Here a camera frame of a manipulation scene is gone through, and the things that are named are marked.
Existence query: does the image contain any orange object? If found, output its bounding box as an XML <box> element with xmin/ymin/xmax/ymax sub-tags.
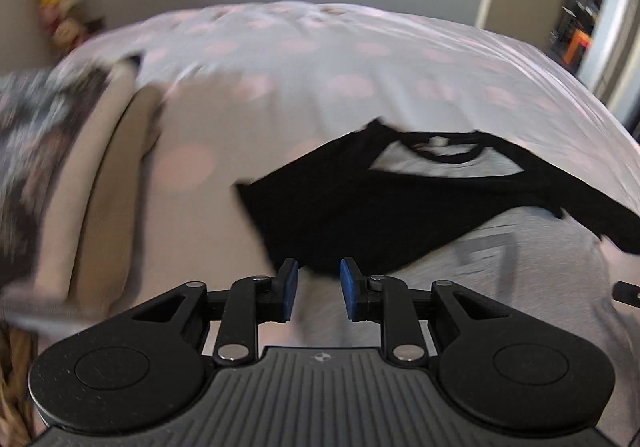
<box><xmin>561</xmin><ymin>28</ymin><xmax>594</xmax><ymax>66</ymax></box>

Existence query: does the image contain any black and grey raglan shirt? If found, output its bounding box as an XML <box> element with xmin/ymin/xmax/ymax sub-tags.
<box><xmin>235</xmin><ymin>118</ymin><xmax>640</xmax><ymax>428</ymax></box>

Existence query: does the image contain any dark floral folded cloth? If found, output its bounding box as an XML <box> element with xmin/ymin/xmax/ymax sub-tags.
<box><xmin>0</xmin><ymin>62</ymin><xmax>114</xmax><ymax>289</ymax></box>

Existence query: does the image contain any pink polka dot bed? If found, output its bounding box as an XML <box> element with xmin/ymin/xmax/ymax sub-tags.
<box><xmin>50</xmin><ymin>2</ymin><xmax>640</xmax><ymax>358</ymax></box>

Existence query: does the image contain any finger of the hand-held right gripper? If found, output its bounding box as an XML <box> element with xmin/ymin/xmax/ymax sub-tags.
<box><xmin>612</xmin><ymin>280</ymin><xmax>640</xmax><ymax>306</ymax></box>

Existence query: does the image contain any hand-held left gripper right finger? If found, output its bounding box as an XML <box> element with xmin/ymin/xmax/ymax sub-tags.
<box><xmin>340</xmin><ymin>257</ymin><xmax>506</xmax><ymax>368</ymax></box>

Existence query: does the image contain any brown patterned cloth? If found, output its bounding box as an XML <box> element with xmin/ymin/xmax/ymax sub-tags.
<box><xmin>0</xmin><ymin>321</ymin><xmax>39</xmax><ymax>444</ymax></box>

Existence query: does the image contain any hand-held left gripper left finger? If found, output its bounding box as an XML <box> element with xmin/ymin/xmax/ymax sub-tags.
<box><xmin>132</xmin><ymin>258</ymin><xmax>300</xmax><ymax>368</ymax></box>

